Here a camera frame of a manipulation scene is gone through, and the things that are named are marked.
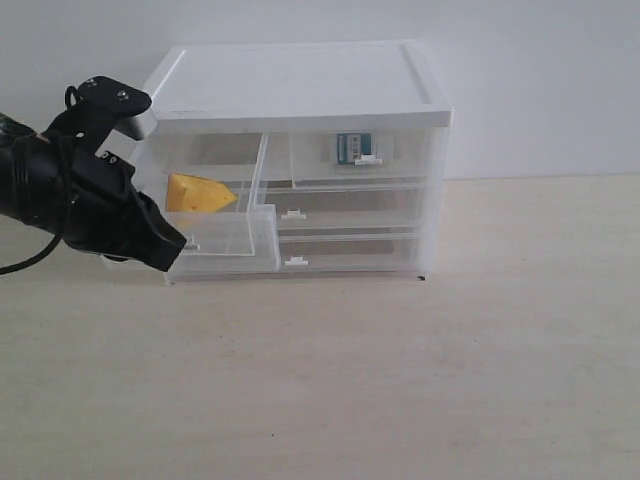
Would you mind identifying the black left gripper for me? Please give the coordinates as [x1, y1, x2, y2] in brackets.
[63, 151, 186, 272]

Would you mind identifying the yellow cheese wedge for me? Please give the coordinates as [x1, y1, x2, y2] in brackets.
[165, 173, 237, 214]

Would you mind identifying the white teal labelled bottle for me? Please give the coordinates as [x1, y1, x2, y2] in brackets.
[336, 133, 378, 166]

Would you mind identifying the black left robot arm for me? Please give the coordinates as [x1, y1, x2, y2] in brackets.
[1, 116, 187, 275]

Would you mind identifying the clear bottom wide drawer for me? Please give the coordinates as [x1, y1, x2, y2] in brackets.
[168, 233, 429, 281]

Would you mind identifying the clear wide drawer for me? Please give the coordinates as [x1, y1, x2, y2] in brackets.
[168, 233, 429, 281]
[265, 189, 424, 231]

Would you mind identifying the white plastic drawer cabinet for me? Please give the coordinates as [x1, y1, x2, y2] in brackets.
[144, 41, 452, 279]

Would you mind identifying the clear middle wide drawer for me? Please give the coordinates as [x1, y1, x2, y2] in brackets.
[265, 189, 424, 231]

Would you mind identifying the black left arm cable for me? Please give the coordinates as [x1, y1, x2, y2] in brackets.
[0, 232, 66, 275]

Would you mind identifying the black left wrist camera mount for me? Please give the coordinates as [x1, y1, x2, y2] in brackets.
[45, 76, 157, 154]

